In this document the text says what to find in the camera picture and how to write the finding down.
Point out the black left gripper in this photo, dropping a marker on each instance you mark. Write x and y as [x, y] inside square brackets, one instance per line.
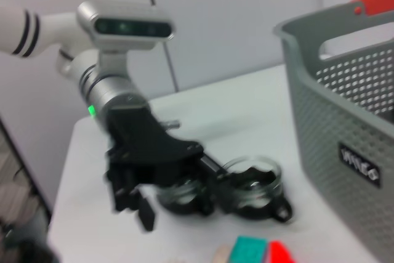
[138, 139]

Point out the red-orange sloped brick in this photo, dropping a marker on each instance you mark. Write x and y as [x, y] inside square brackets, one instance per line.
[278, 254]

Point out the teal square brick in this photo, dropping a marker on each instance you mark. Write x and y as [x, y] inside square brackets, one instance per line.
[247, 250]

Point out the person leg black trousers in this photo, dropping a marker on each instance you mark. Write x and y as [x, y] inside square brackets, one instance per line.
[24, 250]

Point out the grey perforated storage bin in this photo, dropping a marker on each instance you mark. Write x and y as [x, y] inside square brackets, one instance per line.
[332, 121]

